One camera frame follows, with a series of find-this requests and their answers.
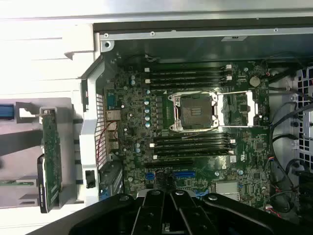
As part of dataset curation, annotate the blue expansion slot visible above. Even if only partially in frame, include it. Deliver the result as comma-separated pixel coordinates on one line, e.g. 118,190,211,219
172,171,196,179

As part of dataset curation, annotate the silver chipset heatsink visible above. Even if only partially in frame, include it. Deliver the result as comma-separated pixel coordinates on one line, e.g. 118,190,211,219
215,181,240,200

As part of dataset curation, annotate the black expansion slot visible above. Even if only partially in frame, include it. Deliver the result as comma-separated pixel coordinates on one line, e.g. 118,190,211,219
144,160,193,168

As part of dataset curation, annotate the black RAM slot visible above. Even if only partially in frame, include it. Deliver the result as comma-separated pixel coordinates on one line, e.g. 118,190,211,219
144,67,232,73
144,72,232,78
149,141,236,148
144,77,232,84
149,136,236,142
144,83,232,89
153,153,236,160
149,147,236,154

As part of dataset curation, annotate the green motherboard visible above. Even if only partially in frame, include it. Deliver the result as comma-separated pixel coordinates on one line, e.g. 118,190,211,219
104,61,272,212

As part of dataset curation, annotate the CPU socket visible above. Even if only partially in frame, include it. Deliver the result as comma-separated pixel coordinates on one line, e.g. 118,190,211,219
168,92,219,131

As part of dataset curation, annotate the metal socket cover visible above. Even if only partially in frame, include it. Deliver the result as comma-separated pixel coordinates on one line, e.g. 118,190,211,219
216,91,259,128

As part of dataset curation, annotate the grey parts rack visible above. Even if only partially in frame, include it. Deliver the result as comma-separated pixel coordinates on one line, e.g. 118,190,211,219
0,97,85,210

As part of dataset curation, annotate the green RAM stick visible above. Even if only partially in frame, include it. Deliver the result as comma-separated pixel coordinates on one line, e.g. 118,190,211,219
0,180,37,187

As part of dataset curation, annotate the perforated metal disk bay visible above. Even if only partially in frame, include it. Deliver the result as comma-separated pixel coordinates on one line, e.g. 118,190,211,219
294,65,313,173

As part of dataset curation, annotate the open grey PC case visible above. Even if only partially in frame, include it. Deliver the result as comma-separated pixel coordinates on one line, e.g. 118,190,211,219
79,11,313,228

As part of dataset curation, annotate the blue disk caddy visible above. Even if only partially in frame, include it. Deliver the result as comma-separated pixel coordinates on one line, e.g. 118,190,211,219
0,104,15,121

